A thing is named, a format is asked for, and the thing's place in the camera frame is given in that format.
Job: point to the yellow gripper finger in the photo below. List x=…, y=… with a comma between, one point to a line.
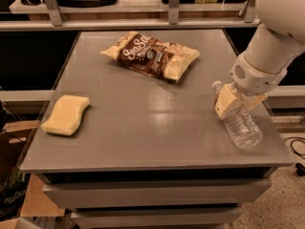
x=227, y=99
x=251, y=102

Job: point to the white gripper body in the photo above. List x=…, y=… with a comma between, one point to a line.
x=253, y=77

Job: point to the clear plastic water bottle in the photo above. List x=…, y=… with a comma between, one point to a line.
x=241, y=127

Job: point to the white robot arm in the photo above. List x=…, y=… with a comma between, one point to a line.
x=278, y=40

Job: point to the yellow sponge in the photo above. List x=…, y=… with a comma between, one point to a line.
x=66, y=115

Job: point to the grey drawer cabinet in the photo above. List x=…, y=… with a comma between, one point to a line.
x=151, y=153

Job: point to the brown sea salt chip bag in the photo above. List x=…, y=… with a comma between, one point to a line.
x=152, y=57

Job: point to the metal shelf rack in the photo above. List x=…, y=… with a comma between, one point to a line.
x=131, y=15

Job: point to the brown cardboard box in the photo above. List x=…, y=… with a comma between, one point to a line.
x=22, y=203

